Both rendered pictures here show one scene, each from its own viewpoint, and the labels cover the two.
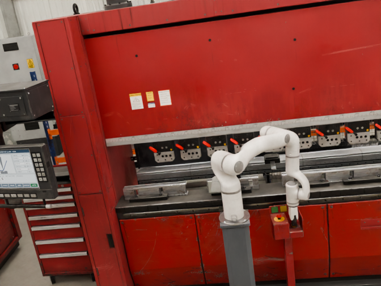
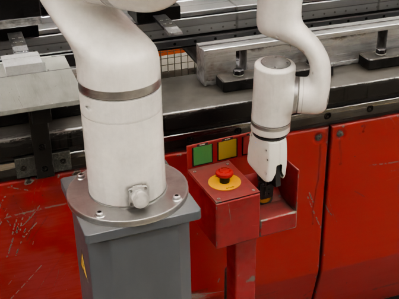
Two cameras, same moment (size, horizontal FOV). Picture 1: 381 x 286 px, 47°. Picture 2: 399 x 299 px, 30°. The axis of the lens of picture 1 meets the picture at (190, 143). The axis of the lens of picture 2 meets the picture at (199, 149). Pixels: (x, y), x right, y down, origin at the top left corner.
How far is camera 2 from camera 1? 165 cm
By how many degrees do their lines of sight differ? 26
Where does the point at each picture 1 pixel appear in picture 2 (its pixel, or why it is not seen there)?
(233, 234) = (135, 260)
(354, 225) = (388, 178)
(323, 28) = not seen: outside the picture
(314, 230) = not seen: hidden behind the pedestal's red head
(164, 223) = not seen: outside the picture
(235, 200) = (144, 121)
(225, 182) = (106, 48)
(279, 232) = (231, 223)
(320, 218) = (310, 169)
